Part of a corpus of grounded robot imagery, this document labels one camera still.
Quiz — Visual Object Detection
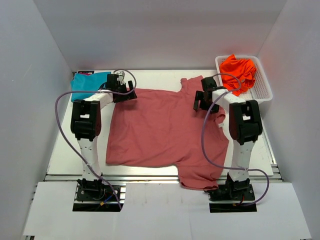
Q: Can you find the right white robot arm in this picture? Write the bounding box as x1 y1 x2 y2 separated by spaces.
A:
193 76 263 200

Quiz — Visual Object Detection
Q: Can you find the dusty red t-shirt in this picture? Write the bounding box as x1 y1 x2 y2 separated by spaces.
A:
105 76 229 190

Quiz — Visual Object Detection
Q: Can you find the white plastic basket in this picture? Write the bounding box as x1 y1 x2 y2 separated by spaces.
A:
215 55 274 107

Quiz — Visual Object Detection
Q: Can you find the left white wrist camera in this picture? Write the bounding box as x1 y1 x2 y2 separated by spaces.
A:
113 70 126 85

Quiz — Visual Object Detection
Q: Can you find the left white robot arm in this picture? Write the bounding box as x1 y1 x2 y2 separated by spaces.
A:
70 69 137 200

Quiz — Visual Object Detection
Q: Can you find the aluminium table rail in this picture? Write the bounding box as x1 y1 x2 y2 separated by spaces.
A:
45 159 282 182

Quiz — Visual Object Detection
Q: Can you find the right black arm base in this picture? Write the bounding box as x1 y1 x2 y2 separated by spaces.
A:
203 180 257 214

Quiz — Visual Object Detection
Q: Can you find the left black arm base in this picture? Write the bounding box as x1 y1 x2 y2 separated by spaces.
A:
72 178 124 213

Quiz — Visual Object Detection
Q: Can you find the orange t-shirt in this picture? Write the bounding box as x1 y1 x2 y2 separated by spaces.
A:
219 54 257 97

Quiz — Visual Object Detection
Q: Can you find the folded teal t-shirt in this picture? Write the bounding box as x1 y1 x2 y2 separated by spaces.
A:
70 72 110 102

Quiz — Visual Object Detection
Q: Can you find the folded magenta t-shirt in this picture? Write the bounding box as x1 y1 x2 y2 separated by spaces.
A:
77 70 95 76

